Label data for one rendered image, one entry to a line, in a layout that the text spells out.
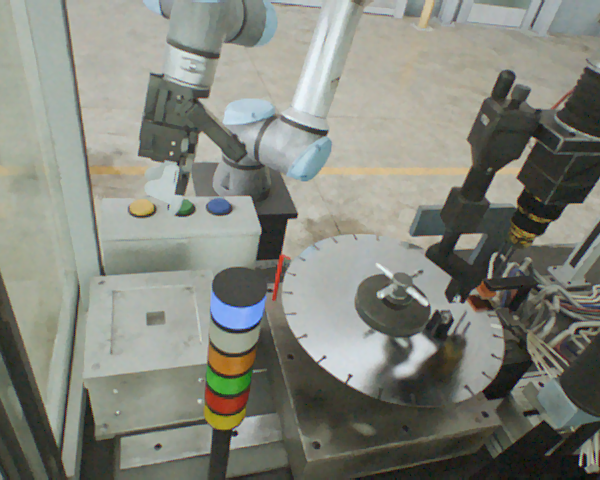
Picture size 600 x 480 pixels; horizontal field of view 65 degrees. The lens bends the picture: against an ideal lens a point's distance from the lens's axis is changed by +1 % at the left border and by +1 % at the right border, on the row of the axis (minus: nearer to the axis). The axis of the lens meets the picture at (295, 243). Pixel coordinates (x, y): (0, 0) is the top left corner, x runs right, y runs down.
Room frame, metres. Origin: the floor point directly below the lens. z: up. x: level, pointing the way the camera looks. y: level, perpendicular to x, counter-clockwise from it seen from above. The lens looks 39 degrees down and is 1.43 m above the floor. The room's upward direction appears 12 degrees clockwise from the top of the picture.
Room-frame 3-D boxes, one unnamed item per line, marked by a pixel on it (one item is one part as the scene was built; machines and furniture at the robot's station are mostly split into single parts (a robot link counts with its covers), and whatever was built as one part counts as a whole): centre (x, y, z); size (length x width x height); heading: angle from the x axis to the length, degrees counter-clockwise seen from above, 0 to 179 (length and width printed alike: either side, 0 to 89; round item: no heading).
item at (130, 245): (0.68, 0.22, 0.82); 0.28 x 0.11 x 0.15; 112
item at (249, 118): (1.03, 0.16, 0.91); 0.13 x 0.12 x 0.14; 66
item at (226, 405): (0.27, 0.04, 1.02); 0.05 x 0.04 x 0.03; 22
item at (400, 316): (0.50, -0.16, 0.96); 0.11 x 0.11 x 0.03
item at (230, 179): (1.03, 0.17, 0.80); 0.15 x 0.15 x 0.10
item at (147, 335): (0.43, 0.17, 0.82); 0.18 x 0.18 x 0.15; 22
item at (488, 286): (0.57, -0.34, 0.95); 0.10 x 0.03 x 0.07; 112
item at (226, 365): (0.27, 0.04, 1.08); 0.05 x 0.04 x 0.03; 22
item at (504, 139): (0.55, -0.22, 1.17); 0.06 x 0.05 x 0.20; 103
